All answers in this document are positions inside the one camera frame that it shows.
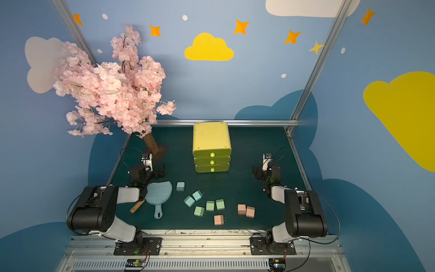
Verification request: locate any teal plug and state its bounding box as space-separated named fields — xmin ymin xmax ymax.
xmin=184 ymin=196 xmax=196 ymax=207
xmin=192 ymin=190 xmax=204 ymax=202
xmin=176 ymin=181 xmax=185 ymax=193

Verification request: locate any green plug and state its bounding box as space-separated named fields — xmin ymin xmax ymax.
xmin=215 ymin=199 xmax=225 ymax=210
xmin=194 ymin=206 xmax=206 ymax=217
xmin=206 ymin=201 xmax=215 ymax=212

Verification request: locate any yellow green drawer cabinet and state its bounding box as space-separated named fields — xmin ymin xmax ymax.
xmin=192 ymin=122 xmax=232 ymax=173

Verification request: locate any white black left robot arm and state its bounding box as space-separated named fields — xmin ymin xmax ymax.
xmin=66 ymin=164 xmax=165 ymax=247

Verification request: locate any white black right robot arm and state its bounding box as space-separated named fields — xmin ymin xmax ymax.
xmin=252 ymin=165 xmax=328 ymax=243

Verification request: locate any pink plug right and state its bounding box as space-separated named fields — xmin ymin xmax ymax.
xmin=245 ymin=206 xmax=256 ymax=218

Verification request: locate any pink plug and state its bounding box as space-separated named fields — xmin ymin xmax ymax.
xmin=214 ymin=215 xmax=227 ymax=226
xmin=245 ymin=206 xmax=256 ymax=218
xmin=237 ymin=204 xmax=247 ymax=216

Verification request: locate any pink plug left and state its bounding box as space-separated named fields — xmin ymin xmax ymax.
xmin=237 ymin=204 xmax=247 ymax=216

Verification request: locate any pink plug bottom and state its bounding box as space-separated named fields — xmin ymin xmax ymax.
xmin=214 ymin=215 xmax=227 ymax=226

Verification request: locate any pink cherry blossom tree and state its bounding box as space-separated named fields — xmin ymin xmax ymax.
xmin=53 ymin=24 xmax=176 ymax=162

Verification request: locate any right controller board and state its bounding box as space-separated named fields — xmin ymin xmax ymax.
xmin=268 ymin=258 xmax=286 ymax=272

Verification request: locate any controller board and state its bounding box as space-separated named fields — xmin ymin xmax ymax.
xmin=268 ymin=258 xmax=286 ymax=272
xmin=124 ymin=259 xmax=147 ymax=272

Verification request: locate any left controller board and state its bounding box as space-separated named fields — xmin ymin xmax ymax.
xmin=124 ymin=259 xmax=147 ymax=272

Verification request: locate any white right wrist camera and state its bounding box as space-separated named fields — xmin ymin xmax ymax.
xmin=262 ymin=153 xmax=273 ymax=171

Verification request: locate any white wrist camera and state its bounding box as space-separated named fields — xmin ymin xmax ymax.
xmin=262 ymin=153 xmax=273 ymax=171
xmin=142 ymin=153 xmax=153 ymax=171

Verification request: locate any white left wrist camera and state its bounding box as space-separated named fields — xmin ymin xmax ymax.
xmin=142 ymin=153 xmax=153 ymax=171

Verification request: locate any wooden handle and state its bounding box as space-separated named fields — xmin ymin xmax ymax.
xmin=130 ymin=200 xmax=145 ymax=214

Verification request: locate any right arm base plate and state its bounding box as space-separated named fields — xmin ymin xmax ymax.
xmin=249 ymin=236 xmax=296 ymax=256

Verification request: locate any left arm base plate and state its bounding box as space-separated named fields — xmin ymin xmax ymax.
xmin=113 ymin=237 xmax=163 ymax=256

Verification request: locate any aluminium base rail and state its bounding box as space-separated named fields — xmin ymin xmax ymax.
xmin=56 ymin=230 xmax=351 ymax=272

